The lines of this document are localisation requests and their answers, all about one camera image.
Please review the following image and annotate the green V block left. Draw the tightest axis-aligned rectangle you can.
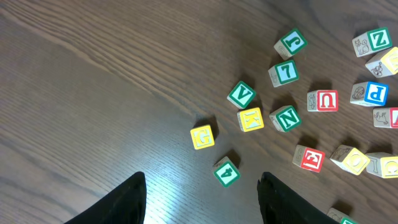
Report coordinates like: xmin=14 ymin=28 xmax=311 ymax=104
xmin=227 ymin=81 xmax=256 ymax=109

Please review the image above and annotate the yellow block beside Z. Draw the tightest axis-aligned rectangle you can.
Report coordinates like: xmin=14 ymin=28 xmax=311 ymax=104
xmin=365 ymin=47 xmax=397 ymax=78

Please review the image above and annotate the green R block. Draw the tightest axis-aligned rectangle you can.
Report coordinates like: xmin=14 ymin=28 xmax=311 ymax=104
xmin=327 ymin=208 xmax=358 ymax=224

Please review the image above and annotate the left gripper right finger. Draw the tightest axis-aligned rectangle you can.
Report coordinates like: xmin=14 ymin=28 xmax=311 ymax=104
xmin=257 ymin=172 xmax=336 ymax=224

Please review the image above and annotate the yellow Q block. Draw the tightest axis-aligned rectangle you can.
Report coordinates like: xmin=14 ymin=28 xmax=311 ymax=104
xmin=366 ymin=152 xmax=397 ymax=179

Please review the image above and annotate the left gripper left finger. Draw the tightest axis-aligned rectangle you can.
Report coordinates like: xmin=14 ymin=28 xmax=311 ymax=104
xmin=65 ymin=172 xmax=147 ymax=224

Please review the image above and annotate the green Z block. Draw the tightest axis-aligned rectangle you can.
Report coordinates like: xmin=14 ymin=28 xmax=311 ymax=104
xmin=352 ymin=27 xmax=392 ymax=57

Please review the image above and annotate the yellow G block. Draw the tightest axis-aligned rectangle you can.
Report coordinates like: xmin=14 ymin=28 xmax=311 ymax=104
xmin=190 ymin=124 xmax=215 ymax=150

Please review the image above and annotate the red U block left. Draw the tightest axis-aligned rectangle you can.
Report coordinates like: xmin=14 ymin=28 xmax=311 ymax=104
xmin=307 ymin=90 xmax=338 ymax=112

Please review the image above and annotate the green 7 block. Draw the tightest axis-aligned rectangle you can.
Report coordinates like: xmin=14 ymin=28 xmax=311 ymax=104
xmin=268 ymin=60 xmax=299 ymax=88

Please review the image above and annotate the red E block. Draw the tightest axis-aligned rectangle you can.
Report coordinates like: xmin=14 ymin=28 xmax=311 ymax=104
xmin=292 ymin=145 xmax=325 ymax=173

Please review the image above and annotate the yellow K block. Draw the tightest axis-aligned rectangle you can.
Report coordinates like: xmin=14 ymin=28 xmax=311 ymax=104
xmin=237 ymin=108 xmax=264 ymax=133

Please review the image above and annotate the blue P block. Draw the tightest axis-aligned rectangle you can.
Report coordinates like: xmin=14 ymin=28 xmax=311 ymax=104
xmin=350 ymin=82 xmax=389 ymax=107

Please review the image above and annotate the green J block left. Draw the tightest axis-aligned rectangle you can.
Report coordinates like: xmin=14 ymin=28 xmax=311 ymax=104
xmin=274 ymin=28 xmax=308 ymax=60

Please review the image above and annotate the green 4 block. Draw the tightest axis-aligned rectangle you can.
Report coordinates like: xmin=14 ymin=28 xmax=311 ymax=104
xmin=212 ymin=156 xmax=241 ymax=188

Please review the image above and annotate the green N block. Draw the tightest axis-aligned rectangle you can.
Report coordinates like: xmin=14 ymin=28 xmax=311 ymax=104
xmin=269 ymin=105 xmax=302 ymax=133

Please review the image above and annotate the red A block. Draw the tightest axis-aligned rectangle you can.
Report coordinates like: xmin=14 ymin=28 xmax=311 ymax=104
xmin=373 ymin=107 xmax=398 ymax=129

